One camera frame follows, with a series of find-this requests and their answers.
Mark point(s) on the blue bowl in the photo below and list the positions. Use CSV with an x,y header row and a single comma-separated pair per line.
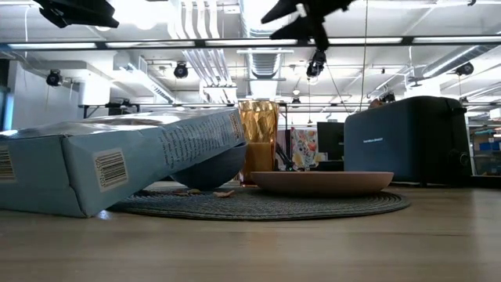
x,y
211,172

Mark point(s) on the pink plate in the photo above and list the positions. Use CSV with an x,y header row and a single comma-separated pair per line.
x,y
321,182

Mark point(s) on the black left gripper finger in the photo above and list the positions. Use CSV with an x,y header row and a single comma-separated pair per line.
x,y
105,21

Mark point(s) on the round grey woven placemat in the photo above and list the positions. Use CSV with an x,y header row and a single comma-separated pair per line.
x,y
274,207

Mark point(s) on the black ceiling spotlight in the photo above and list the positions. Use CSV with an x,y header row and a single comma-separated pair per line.
x,y
316,64
54,77
465,69
181,71

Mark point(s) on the spilled cereal piece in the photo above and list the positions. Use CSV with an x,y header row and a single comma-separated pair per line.
x,y
188,192
224,193

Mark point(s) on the black toaster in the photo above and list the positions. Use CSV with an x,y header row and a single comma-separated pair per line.
x,y
407,141

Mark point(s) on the background storage shelf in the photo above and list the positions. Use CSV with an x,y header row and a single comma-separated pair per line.
x,y
487,149

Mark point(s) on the black background screen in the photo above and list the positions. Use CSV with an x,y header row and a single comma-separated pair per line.
x,y
332,141

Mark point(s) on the toast slice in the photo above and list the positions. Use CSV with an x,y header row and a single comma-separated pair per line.
x,y
375,104

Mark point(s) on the floral patterned object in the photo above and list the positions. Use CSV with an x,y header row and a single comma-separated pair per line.
x,y
305,149

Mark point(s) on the light blue cereal box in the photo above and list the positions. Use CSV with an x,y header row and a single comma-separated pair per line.
x,y
78,164

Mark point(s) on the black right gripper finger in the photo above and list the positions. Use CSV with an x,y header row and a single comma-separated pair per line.
x,y
285,9
303,29

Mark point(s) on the amber faceted tumbler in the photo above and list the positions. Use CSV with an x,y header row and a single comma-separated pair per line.
x,y
258,156

